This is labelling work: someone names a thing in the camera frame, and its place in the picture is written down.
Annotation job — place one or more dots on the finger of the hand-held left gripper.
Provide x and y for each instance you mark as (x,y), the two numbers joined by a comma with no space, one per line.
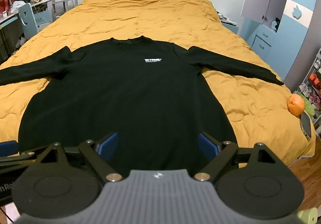
(8,147)

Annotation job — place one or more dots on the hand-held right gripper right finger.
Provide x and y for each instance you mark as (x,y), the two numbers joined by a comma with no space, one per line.
(207,144)

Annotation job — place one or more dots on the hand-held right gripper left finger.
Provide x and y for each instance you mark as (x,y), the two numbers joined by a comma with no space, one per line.
(107,143)

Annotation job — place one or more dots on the black long-sleeve sweater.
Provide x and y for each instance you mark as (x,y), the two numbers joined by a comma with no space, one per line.
(130,93)

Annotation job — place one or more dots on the orange round toy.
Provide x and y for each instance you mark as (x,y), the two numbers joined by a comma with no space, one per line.
(296,105)

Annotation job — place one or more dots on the smartphone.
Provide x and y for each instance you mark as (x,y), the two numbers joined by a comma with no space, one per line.
(306,125)

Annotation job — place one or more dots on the green plastic fan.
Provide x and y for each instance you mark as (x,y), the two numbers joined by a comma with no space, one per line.
(309,109)

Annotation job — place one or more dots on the white shoes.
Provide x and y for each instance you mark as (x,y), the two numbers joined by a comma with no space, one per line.
(20,39)

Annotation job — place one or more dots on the blue nightstand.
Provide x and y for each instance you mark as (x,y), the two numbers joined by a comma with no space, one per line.
(232,29)

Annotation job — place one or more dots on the pale green roll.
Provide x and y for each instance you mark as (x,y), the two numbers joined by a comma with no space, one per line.
(309,215)

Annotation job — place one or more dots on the shoe rack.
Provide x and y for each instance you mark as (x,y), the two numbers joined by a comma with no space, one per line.
(314,81)

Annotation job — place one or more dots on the blue wooden chair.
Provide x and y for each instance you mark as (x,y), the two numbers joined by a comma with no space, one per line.
(28,21)

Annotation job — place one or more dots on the mustard yellow quilt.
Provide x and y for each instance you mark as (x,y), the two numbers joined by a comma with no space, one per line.
(150,18)

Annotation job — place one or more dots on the blue and white desk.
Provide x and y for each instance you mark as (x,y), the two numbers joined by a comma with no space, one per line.
(44,17)

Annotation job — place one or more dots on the white plastic bag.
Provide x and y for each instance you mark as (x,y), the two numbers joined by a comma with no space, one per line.
(18,6)

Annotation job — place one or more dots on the red bag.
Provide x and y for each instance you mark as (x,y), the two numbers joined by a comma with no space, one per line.
(5,5)

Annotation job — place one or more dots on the grey utility cart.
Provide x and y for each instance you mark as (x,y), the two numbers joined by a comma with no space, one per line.
(60,3)

